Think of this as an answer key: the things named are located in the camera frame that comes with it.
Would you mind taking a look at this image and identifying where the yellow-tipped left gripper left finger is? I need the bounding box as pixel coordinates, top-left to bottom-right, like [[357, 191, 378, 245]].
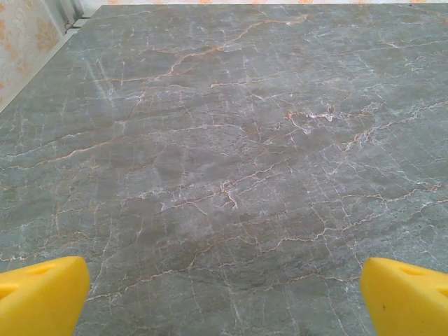
[[0, 255, 91, 336]]

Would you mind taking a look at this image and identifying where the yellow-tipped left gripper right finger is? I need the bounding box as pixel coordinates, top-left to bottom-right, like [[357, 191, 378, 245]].
[[360, 257, 448, 336]]

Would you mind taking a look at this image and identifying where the aluminium frame post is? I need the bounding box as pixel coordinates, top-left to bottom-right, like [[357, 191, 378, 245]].
[[59, 0, 95, 36]]

